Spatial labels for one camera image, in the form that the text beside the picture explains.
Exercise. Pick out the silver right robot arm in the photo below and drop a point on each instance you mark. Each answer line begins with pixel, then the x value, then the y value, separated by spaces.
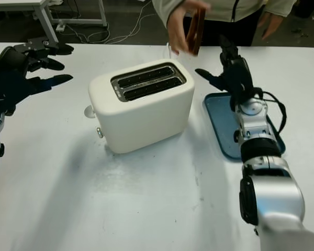
pixel 274 188

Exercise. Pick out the person left forearm beige sleeve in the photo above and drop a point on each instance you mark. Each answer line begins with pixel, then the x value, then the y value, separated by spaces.
pixel 280 6

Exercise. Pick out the white two-slot toaster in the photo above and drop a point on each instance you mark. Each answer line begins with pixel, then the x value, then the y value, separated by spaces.
pixel 146 120

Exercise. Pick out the person right forearm beige sleeve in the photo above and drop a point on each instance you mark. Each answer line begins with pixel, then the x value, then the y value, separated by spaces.
pixel 167 6

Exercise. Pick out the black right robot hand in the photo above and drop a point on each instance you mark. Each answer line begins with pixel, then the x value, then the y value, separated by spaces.
pixel 238 78

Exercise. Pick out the person left hand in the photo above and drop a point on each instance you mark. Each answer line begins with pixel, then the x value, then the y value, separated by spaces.
pixel 273 21

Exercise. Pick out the person torso in beige jacket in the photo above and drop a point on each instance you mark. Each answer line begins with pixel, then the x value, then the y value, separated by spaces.
pixel 233 10

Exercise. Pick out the black bin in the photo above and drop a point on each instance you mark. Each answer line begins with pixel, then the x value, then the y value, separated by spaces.
pixel 304 8

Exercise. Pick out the person right hand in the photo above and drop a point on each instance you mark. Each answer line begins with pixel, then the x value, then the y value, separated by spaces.
pixel 178 31

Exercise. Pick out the blue plastic tray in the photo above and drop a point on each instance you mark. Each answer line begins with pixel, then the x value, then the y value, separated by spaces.
pixel 219 125

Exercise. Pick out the white table frame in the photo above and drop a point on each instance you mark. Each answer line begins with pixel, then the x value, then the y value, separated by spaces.
pixel 45 15

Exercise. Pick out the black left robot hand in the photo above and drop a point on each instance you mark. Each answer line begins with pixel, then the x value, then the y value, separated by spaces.
pixel 8 62

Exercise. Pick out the white power strip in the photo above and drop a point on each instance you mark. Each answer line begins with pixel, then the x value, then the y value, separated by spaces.
pixel 60 27

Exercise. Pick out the brown toast slice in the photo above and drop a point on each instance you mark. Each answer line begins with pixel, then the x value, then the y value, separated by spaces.
pixel 196 31

